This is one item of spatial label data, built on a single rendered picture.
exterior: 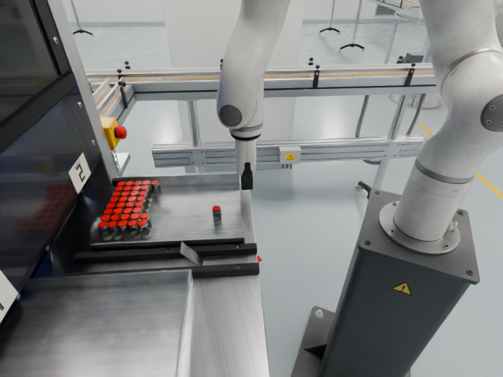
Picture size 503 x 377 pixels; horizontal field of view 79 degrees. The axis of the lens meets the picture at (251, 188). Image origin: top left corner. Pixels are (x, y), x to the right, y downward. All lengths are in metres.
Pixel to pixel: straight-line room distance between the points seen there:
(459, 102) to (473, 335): 1.42
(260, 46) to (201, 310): 0.51
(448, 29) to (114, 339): 0.78
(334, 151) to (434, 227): 1.14
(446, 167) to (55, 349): 0.80
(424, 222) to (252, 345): 0.48
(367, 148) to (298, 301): 0.96
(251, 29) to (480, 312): 1.75
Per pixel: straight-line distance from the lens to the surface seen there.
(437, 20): 0.65
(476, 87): 0.63
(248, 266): 0.67
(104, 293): 0.71
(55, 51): 0.81
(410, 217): 0.83
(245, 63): 0.60
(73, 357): 0.66
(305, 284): 1.77
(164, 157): 1.83
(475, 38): 0.73
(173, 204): 0.86
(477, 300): 2.05
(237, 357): 0.59
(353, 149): 1.92
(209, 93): 1.61
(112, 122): 1.01
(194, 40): 2.17
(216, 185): 0.91
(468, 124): 0.64
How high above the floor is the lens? 1.42
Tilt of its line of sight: 37 degrees down
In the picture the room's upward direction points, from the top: straight up
